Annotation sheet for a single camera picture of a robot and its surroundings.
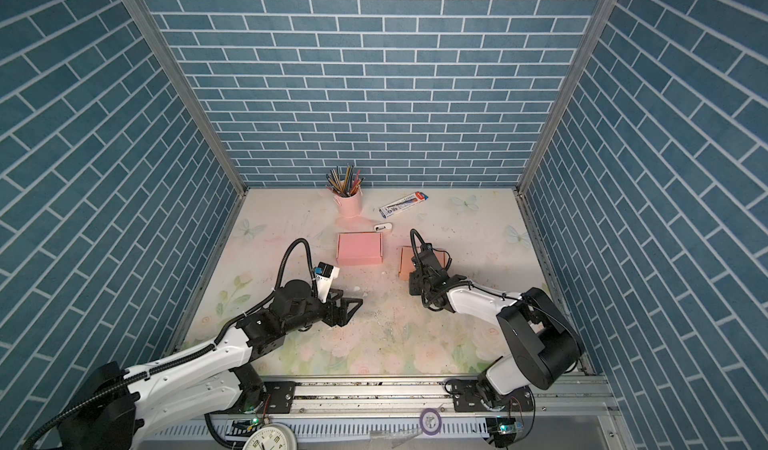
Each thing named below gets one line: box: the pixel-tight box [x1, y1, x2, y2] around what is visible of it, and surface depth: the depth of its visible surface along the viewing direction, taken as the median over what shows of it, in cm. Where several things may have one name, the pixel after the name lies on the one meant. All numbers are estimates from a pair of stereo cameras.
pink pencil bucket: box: [333, 189, 363, 218], surface depth 111 cm
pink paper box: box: [336, 232, 383, 266], surface depth 101 cm
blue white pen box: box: [379, 191, 429, 219], surface depth 118 cm
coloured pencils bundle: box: [326, 163, 365, 197], surface depth 108 cm
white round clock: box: [242, 423, 298, 450], surface depth 67 cm
